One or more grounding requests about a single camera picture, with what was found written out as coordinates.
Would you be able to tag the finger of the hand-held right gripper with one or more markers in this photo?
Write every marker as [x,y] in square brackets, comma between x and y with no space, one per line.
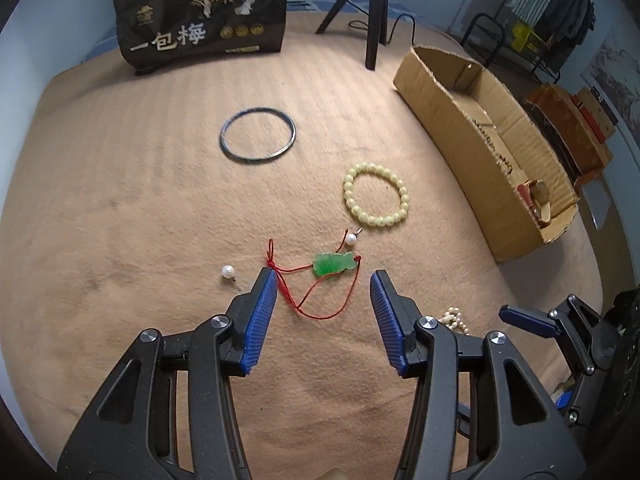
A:
[530,319]

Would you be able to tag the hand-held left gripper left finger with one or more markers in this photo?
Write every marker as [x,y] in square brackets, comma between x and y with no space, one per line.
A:
[261,310]

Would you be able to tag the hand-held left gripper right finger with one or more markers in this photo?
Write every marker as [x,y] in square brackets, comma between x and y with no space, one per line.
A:
[387,317]

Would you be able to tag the brown cardboard box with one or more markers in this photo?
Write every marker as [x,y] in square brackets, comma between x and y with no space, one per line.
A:
[492,150]

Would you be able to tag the white pearl earring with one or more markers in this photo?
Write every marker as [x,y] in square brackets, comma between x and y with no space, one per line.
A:
[228,272]
[351,239]

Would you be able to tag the tan blanket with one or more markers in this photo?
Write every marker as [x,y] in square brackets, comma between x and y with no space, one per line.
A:
[200,260]

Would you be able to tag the amber bangle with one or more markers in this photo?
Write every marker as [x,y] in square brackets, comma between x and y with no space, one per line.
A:
[541,200]

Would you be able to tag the dark thin bangle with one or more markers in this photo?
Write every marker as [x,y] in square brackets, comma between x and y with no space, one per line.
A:
[258,134]

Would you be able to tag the brown patterned box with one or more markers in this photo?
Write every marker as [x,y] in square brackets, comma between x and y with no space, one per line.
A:
[567,125]

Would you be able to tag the black metal chair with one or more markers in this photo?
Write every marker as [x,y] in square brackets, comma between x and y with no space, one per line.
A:
[492,40]

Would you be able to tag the yellow box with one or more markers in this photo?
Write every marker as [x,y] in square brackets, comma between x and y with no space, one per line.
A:
[526,37]

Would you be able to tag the black snack bag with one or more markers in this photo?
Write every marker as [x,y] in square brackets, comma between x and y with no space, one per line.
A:
[200,15]

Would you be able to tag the clothes rack with clothes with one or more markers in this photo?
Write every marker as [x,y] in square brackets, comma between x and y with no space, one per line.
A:
[557,10]

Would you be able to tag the black tripod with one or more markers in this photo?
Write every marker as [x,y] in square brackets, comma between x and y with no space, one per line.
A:
[367,5]

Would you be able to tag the wall poster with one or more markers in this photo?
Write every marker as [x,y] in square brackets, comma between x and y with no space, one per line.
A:
[612,77]

